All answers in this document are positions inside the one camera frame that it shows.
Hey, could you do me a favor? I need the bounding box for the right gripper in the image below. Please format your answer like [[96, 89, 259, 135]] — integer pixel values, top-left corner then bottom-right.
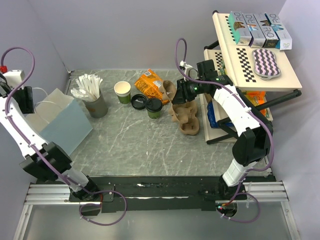
[[171, 76, 206, 105]]

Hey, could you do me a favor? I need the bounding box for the single brown cup carrier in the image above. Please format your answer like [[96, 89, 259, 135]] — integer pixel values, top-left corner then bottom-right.
[[159, 80, 199, 125]]

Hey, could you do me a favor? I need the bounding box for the green paper coffee cup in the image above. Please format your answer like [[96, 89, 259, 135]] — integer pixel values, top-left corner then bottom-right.
[[145, 97, 163, 120]]

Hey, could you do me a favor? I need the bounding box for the blue white paper bag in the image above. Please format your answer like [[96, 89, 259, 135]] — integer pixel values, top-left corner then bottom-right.
[[25, 88, 93, 155]]

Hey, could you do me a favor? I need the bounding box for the black cup lid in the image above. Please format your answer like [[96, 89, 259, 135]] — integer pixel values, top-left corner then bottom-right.
[[145, 97, 163, 113]]

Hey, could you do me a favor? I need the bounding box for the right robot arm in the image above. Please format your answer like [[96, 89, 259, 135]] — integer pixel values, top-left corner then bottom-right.
[[172, 60, 273, 199]]

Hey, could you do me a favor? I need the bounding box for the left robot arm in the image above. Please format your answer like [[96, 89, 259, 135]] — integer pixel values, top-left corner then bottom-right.
[[0, 75, 99, 201]]

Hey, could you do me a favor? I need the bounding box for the blue Doritos chip bag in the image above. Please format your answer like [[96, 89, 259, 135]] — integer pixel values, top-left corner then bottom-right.
[[206, 101, 219, 128]]

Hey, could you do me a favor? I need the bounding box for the brown cardboard cup carrier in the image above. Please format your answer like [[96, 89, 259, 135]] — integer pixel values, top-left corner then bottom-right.
[[178, 117, 200, 136]]

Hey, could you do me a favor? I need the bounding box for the orange snack bag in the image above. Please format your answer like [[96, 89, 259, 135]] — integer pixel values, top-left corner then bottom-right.
[[134, 68, 169, 105]]

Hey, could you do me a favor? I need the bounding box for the stack of black cup lids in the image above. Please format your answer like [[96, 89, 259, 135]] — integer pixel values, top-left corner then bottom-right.
[[130, 93, 148, 110]]

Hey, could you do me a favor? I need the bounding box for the stack of green paper cups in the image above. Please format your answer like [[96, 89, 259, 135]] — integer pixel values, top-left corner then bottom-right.
[[114, 81, 131, 105]]

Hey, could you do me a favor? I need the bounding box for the beige black shelf rack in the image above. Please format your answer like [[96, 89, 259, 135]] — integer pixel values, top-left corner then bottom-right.
[[199, 10, 303, 145]]

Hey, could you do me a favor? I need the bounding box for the orange chip bag on shelf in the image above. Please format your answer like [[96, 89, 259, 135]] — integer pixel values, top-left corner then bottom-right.
[[244, 91, 266, 106]]

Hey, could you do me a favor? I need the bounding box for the white wrapped straws bundle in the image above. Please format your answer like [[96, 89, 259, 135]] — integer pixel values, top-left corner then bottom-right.
[[70, 74, 103, 102]]

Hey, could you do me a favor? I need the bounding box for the pink black striped sponge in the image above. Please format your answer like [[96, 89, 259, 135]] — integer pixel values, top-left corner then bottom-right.
[[251, 48, 282, 81]]

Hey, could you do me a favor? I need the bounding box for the teal silver box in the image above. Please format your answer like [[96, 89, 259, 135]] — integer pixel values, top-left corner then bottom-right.
[[228, 11, 252, 46]]

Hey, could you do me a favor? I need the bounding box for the silver blue box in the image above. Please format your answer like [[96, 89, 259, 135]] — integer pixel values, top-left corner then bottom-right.
[[242, 13, 266, 48]]

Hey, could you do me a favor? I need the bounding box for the grey straw holder cup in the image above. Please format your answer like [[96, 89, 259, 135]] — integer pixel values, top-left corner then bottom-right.
[[83, 90, 108, 119]]

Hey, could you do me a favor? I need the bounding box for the black silver box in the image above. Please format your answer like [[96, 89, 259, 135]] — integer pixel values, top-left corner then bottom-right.
[[253, 13, 279, 48]]

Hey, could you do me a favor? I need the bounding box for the white blue box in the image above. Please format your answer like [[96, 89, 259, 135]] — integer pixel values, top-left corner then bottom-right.
[[265, 13, 293, 51]]

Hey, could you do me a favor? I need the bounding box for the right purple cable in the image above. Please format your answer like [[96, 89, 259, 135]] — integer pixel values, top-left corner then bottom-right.
[[174, 37, 275, 223]]

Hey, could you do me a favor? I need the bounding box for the purple cable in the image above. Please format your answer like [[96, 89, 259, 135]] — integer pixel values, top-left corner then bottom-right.
[[0, 47, 128, 227], [174, 37, 275, 223]]

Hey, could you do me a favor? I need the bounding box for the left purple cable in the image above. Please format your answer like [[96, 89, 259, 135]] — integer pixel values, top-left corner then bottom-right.
[[0, 47, 128, 227]]

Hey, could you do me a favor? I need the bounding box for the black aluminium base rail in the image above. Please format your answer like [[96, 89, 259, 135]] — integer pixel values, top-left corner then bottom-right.
[[24, 176, 290, 214]]

